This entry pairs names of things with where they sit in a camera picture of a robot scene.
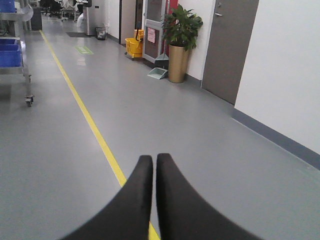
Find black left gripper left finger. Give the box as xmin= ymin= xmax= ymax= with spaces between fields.
xmin=63 ymin=155 xmax=153 ymax=240

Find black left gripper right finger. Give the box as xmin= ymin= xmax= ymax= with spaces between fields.
xmin=156 ymin=153 xmax=259 ymax=240

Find grey dustpan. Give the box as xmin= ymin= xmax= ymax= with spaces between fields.
xmin=147 ymin=43 xmax=169 ymax=80

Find yellow mop bucket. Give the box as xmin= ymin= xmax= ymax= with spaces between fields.
xmin=124 ymin=29 xmax=144 ymax=60

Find black waste bin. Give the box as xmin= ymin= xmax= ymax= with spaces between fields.
xmin=95 ymin=27 xmax=106 ymax=41

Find potted green plant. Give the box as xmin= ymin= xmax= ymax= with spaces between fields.
xmin=162 ymin=4 xmax=203 ymax=84

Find brown door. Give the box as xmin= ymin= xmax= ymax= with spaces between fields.
xmin=201 ymin=0 xmax=259 ymax=105

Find steel wheeled cart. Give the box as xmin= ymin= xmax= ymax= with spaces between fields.
xmin=0 ymin=0 xmax=34 ymax=107

